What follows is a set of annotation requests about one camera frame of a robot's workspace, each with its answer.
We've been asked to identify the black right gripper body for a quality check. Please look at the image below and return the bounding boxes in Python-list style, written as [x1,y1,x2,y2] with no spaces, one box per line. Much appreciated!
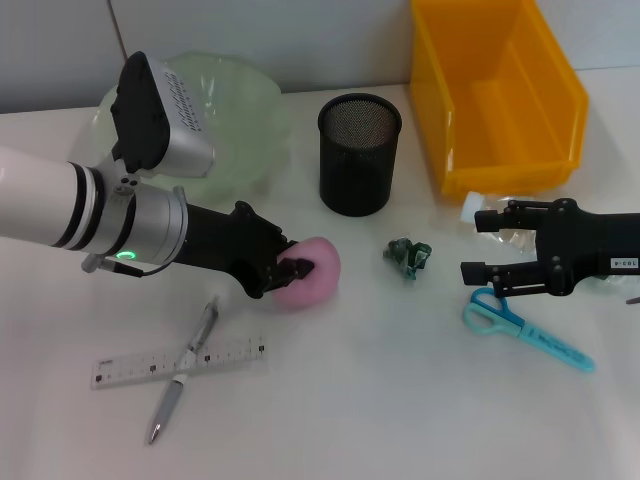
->
[537,198,640,297]

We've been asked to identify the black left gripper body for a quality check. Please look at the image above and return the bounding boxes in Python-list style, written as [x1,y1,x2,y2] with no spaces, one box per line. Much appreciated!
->
[177,200,301,300]

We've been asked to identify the clear green-label water bottle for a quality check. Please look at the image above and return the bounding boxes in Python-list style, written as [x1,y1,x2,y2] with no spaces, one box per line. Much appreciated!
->
[459,192,640,296]

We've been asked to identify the pink toy peach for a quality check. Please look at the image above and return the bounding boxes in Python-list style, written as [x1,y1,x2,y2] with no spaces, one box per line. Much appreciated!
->
[272,237,343,311]

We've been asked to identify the green plastic wrapper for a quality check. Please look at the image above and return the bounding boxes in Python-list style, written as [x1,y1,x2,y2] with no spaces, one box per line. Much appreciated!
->
[382,238,434,282]

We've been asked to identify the blue scissors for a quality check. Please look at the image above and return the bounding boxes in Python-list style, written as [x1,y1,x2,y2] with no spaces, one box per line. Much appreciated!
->
[462,285,596,374]

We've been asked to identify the black mesh pen holder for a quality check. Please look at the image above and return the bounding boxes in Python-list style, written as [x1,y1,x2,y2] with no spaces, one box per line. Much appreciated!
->
[317,92,404,218]

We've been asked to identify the grey clear ballpoint pen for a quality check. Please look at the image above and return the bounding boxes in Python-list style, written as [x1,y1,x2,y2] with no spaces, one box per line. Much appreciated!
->
[144,294,221,446]

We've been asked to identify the clear plastic ruler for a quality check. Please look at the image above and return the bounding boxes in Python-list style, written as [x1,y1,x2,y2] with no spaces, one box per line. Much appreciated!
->
[90,335,268,391]

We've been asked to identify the pale green wavy bowl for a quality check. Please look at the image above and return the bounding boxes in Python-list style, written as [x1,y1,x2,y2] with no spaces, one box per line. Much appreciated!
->
[94,50,294,201]

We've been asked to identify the yellow plastic bin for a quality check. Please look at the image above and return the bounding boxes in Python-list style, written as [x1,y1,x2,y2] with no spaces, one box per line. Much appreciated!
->
[410,0,590,202]

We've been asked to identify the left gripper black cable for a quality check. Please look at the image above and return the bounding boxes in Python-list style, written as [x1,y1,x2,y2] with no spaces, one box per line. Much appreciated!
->
[82,253,172,279]

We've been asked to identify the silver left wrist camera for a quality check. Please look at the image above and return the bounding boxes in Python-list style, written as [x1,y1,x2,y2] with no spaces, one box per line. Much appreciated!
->
[102,50,217,201]

